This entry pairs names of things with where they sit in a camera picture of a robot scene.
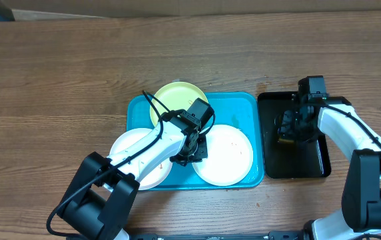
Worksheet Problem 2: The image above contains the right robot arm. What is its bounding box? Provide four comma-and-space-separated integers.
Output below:
275, 76, 381, 240

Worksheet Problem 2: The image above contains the white round plate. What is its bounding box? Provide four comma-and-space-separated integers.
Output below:
192, 125, 254, 187

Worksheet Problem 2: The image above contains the black rectangular water tray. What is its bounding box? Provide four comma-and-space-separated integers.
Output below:
257, 91, 331, 179

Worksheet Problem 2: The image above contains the yellow-green rimmed plate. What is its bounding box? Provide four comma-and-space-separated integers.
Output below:
155, 81, 208, 110

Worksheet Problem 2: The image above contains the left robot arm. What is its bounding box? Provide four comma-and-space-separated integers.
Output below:
51, 99, 215, 240

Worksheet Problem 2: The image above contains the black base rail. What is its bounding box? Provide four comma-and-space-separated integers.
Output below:
130, 230, 312, 240

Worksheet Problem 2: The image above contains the green yellow sponge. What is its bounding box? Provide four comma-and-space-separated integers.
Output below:
278, 133, 296, 143

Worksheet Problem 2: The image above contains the white plate with red stain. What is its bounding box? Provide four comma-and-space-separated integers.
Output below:
109, 128, 173, 190

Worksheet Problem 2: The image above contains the blue plastic tray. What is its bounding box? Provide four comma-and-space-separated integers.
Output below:
127, 92, 264, 191

